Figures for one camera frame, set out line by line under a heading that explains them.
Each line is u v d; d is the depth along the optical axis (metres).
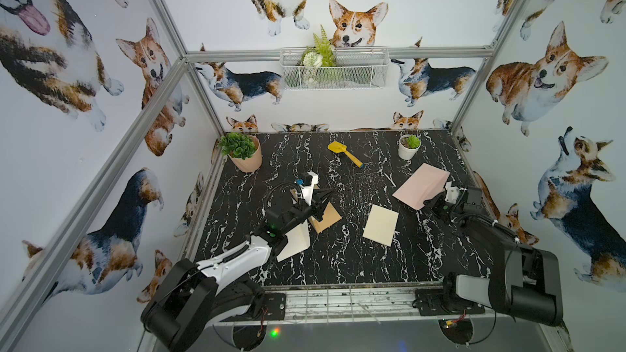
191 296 0.41
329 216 0.97
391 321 0.73
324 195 0.73
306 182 0.67
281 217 0.61
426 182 1.03
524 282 0.42
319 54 0.82
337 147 1.14
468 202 0.70
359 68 0.92
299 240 0.87
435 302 0.73
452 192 0.83
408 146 1.03
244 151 0.95
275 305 0.73
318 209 0.68
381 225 0.91
